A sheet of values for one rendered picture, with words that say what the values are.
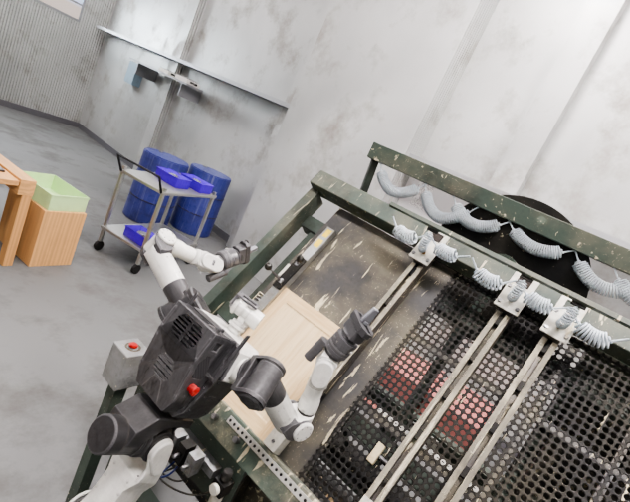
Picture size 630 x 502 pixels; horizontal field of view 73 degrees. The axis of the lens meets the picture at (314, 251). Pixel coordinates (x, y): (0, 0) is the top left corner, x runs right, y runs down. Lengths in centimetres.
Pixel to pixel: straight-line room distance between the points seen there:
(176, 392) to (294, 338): 74
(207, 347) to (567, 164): 429
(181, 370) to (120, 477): 47
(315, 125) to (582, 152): 309
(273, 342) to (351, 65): 445
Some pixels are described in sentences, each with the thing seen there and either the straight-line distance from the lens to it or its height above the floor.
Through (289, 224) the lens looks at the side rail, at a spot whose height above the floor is 160.
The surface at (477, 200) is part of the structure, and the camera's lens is 243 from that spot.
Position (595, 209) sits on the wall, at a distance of 491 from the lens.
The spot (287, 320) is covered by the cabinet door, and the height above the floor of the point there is 126.
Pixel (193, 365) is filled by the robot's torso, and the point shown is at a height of 132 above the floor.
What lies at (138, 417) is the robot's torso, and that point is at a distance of 149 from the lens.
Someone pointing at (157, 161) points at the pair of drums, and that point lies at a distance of 636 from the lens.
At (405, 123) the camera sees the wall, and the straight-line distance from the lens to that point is 520.
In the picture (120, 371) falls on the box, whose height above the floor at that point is 86.
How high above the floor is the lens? 204
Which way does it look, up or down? 13 degrees down
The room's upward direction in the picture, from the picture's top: 25 degrees clockwise
